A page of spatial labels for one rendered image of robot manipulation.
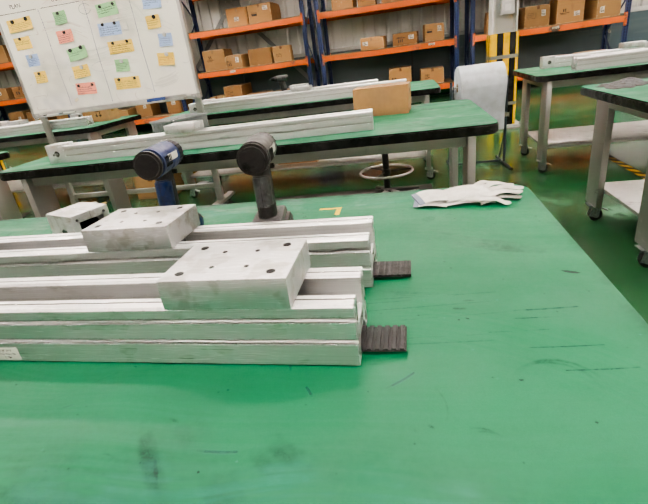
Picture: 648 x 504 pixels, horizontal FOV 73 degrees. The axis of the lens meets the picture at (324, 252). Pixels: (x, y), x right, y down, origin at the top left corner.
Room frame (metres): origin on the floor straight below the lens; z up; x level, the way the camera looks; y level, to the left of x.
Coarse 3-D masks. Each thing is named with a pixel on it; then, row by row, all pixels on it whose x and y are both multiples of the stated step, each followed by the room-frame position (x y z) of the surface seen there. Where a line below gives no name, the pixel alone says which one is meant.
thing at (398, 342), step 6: (396, 330) 0.47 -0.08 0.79; (402, 330) 0.47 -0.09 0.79; (396, 336) 0.46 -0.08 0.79; (402, 336) 0.45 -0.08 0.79; (390, 342) 0.45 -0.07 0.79; (396, 342) 0.45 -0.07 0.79; (402, 342) 0.44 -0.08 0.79; (390, 348) 0.44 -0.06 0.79; (396, 348) 0.43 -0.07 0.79; (402, 348) 0.43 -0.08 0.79
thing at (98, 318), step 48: (0, 288) 0.62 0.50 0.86; (48, 288) 0.60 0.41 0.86; (96, 288) 0.58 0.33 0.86; (144, 288) 0.56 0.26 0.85; (336, 288) 0.50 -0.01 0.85; (0, 336) 0.53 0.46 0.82; (48, 336) 0.52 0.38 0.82; (96, 336) 0.50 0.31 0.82; (144, 336) 0.48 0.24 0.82; (192, 336) 0.47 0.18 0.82; (240, 336) 0.45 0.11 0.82; (288, 336) 0.44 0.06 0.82; (336, 336) 0.43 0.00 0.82
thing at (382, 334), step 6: (378, 330) 0.47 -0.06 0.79; (384, 330) 0.48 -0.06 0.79; (390, 330) 0.47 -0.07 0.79; (378, 336) 0.46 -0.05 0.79; (384, 336) 0.46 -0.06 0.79; (390, 336) 0.46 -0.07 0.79; (378, 342) 0.45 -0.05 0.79; (384, 342) 0.45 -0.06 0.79; (378, 348) 0.44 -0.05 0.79; (384, 348) 0.44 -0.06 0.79
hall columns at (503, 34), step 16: (496, 0) 5.80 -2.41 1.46; (496, 16) 5.80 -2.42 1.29; (512, 16) 5.76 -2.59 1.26; (496, 32) 5.80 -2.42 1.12; (512, 32) 5.61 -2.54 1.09; (496, 48) 5.65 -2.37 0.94; (512, 48) 5.61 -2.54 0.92; (512, 64) 5.61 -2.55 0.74; (512, 80) 5.61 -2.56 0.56; (512, 96) 5.61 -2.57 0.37; (512, 112) 5.60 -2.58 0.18; (0, 160) 7.61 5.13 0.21
